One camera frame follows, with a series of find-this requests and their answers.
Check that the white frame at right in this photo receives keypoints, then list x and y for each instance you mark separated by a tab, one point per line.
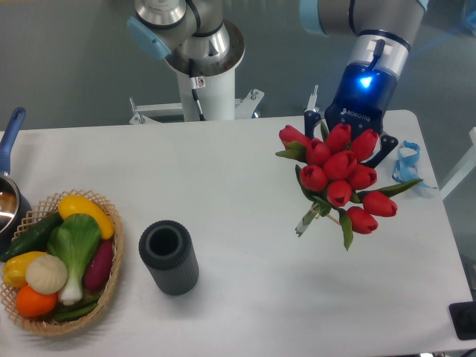
460	170

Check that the green bok choy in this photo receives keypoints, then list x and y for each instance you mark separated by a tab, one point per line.
75	243

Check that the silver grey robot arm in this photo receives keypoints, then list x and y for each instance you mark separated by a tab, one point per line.
204	50

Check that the green bean pods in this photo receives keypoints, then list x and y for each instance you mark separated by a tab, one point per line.
76	311

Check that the blue ribbon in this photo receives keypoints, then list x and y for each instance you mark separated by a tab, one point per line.
405	167

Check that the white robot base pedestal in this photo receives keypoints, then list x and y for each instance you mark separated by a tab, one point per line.
202	98

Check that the yellow squash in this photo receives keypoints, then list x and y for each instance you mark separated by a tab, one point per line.
75	204

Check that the purple sweet potato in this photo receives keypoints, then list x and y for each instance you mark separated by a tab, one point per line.
97	273

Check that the dark green cucumber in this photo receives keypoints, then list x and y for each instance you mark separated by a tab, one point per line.
35	238

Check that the black device at edge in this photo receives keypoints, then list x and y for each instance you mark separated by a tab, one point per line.
463	319

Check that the red tulip bouquet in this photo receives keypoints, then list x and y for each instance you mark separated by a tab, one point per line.
335	176

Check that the yellow bell pepper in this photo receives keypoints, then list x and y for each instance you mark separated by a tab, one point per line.
14	270

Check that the blue handled saucepan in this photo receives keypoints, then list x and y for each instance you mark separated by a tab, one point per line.
14	206

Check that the dark grey ribbed vase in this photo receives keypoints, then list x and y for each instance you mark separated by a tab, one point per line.
166	248

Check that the white garlic bulb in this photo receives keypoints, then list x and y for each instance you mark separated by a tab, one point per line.
46	274

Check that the orange fruit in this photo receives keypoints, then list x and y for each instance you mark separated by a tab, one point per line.
31	304

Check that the woven wicker basket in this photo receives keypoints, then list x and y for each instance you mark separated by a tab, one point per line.
48	326

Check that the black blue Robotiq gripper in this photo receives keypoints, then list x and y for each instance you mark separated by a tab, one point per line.
365	90

